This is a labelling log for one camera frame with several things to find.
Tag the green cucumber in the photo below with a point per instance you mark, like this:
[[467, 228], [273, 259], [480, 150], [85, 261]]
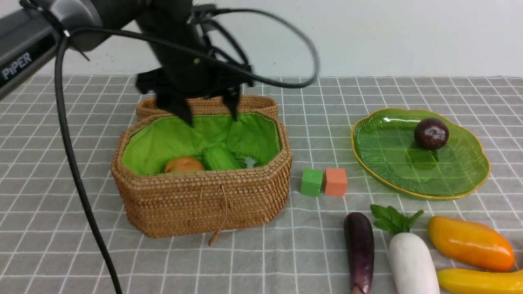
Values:
[[217, 157]]

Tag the yellow banana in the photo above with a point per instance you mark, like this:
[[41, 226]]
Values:
[[465, 281]]

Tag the brown potato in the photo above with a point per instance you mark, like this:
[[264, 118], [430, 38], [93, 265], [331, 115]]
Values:
[[184, 164]]

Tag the white radish green leaves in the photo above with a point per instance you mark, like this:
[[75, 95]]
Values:
[[410, 260]]

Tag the orange yellow mango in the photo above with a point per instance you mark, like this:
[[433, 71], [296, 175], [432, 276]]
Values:
[[471, 243]]

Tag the purple eggplant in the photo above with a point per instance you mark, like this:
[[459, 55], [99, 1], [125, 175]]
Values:
[[359, 241]]

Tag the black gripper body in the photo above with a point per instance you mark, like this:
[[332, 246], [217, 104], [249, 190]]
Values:
[[184, 75]]

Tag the green glass leaf plate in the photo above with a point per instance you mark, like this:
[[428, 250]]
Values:
[[384, 145]]

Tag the dark purple mangosteen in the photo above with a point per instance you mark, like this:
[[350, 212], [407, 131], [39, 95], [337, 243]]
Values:
[[431, 133]]

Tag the orange foam cube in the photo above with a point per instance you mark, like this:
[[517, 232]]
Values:
[[335, 182]]

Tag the woven rattan basket green lining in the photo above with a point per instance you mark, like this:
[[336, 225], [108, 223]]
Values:
[[162, 205]]

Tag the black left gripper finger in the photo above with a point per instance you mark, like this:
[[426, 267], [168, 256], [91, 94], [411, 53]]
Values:
[[231, 99]]

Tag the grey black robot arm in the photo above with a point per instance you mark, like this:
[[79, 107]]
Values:
[[29, 38]]

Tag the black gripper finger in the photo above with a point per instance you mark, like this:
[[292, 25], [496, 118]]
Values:
[[176, 106]]

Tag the green foam cube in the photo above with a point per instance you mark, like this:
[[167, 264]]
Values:
[[311, 182]]

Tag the grey checkered tablecloth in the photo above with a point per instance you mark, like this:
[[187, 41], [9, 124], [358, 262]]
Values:
[[47, 247]]

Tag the woven rattan basket lid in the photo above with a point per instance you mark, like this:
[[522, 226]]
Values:
[[212, 106]]

